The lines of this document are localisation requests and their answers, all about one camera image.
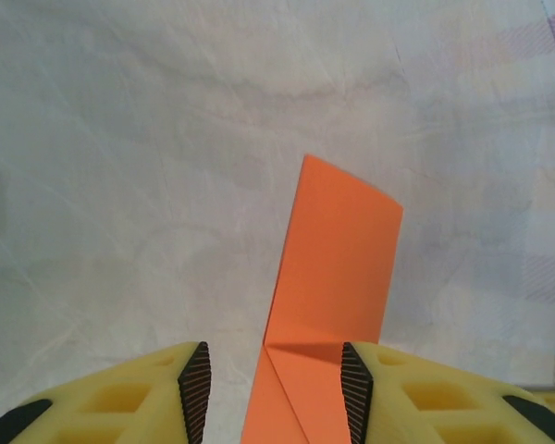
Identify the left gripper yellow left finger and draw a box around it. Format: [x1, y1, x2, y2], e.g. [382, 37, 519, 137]
[0, 340, 213, 444]

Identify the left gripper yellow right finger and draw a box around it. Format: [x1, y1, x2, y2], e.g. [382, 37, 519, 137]
[339, 340, 555, 444]

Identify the orange cloth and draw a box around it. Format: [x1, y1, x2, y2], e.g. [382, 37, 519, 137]
[241, 154, 405, 444]

